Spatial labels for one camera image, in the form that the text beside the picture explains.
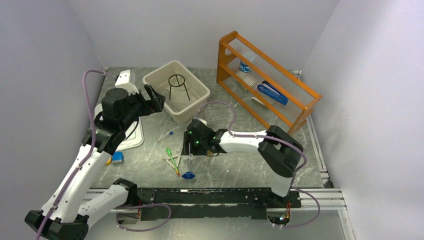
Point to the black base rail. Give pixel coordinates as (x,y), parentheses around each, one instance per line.
(198,203)

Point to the orange sponge block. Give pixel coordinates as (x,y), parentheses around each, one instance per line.
(109,161)

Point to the beige plastic bin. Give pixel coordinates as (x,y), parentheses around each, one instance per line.
(198,91)

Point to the blue capped test tube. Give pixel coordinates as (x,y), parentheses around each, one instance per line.
(165,136)

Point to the blue stapler on shelf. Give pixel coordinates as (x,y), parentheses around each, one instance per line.
(269,90)

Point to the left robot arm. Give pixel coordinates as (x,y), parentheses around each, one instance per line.
(64,217)

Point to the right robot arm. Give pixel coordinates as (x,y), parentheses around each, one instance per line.
(279,150)

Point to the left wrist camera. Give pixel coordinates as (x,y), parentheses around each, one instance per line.
(126,80)

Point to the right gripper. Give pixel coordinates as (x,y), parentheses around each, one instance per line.
(189,138)

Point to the black wire tripod stand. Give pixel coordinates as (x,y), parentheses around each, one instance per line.
(180,82)

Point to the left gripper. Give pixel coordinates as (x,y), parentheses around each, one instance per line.
(155,105)

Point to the white bin lid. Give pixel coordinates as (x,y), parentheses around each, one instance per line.
(134,139)

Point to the green plastic spoon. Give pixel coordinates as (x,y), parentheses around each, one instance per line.
(169,153)

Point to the blue white container on shelf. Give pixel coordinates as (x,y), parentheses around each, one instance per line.
(243,67)

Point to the orange wooden shelf rack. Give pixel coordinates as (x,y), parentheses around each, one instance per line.
(279,90)

